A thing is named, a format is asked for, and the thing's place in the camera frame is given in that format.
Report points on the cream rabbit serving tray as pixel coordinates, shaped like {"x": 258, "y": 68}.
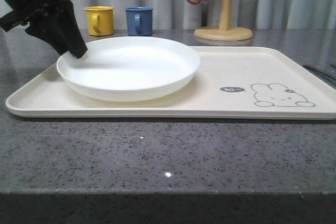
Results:
{"x": 231, "y": 82}

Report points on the white round plate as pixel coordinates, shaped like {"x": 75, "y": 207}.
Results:
{"x": 128, "y": 69}

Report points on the silver metal chopstick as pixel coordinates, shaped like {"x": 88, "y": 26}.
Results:
{"x": 322, "y": 76}
{"x": 323, "y": 71}

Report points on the yellow enamel mug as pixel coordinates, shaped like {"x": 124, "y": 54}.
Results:
{"x": 100, "y": 20}

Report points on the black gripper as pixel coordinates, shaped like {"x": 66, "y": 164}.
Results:
{"x": 62, "y": 33}

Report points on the blue enamel mug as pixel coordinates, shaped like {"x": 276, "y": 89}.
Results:
{"x": 139, "y": 20}

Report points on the wooden mug tree stand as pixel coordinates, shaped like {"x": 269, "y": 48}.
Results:
{"x": 224, "y": 31}

